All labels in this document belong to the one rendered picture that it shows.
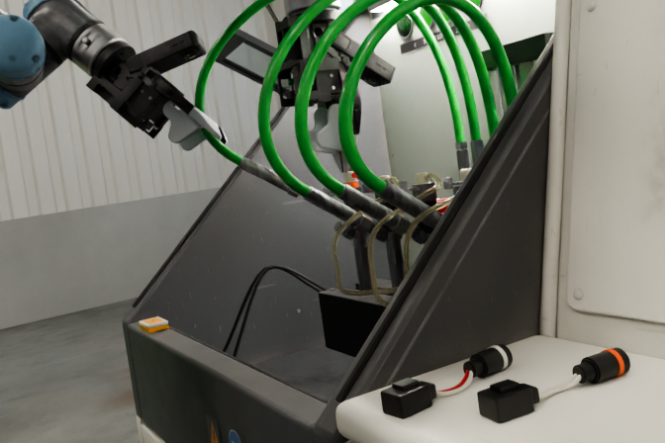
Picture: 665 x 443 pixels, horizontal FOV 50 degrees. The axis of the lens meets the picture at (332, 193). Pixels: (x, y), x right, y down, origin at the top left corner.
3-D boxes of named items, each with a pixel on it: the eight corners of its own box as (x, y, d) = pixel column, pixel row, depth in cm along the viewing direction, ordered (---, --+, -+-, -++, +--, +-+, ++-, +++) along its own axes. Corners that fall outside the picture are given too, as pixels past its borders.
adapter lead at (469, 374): (403, 421, 48) (399, 391, 48) (382, 414, 50) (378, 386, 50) (517, 369, 56) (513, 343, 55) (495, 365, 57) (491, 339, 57)
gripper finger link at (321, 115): (304, 178, 97) (294, 111, 96) (340, 172, 99) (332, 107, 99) (315, 177, 94) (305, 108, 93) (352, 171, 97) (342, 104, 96)
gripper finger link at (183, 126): (200, 164, 99) (155, 127, 102) (227, 132, 100) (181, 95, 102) (191, 159, 96) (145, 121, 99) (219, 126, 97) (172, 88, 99)
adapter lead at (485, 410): (500, 425, 45) (495, 394, 45) (478, 416, 47) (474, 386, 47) (634, 376, 51) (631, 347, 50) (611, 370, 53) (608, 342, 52)
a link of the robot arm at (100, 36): (118, 35, 110) (94, 14, 102) (140, 51, 109) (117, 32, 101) (87, 72, 109) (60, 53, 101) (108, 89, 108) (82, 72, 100)
